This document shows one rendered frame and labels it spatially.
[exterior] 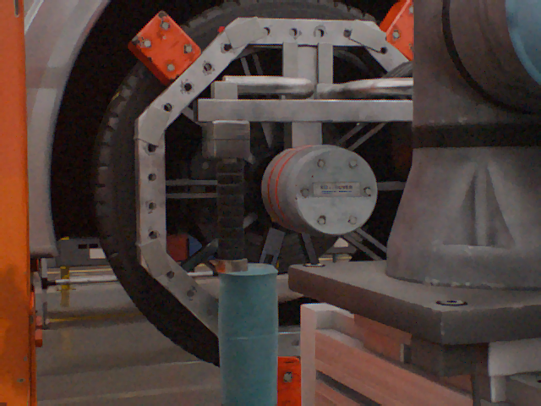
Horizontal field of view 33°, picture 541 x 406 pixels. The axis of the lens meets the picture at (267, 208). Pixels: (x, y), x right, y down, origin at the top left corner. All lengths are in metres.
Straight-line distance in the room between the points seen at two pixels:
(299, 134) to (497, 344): 0.97
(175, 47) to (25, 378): 0.62
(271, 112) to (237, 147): 0.08
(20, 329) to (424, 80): 0.56
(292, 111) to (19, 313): 0.48
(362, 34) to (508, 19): 1.05
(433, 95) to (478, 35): 0.10
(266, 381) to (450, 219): 0.81
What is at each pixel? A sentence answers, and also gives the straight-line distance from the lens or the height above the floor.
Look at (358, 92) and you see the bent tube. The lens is 1.33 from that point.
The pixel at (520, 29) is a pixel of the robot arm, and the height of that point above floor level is 0.96.
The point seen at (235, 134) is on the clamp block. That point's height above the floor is 0.93.
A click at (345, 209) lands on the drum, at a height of 0.82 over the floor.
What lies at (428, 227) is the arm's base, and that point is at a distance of 0.57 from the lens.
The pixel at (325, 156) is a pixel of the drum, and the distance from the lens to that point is 1.31.
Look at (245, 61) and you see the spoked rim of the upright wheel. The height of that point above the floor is 1.06.
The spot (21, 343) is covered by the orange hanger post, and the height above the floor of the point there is 0.71.
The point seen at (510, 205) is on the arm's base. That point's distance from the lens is 0.56.
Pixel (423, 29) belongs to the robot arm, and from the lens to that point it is 0.60.
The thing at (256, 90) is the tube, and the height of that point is 0.99.
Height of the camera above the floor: 0.90
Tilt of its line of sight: 3 degrees down
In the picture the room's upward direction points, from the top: 1 degrees counter-clockwise
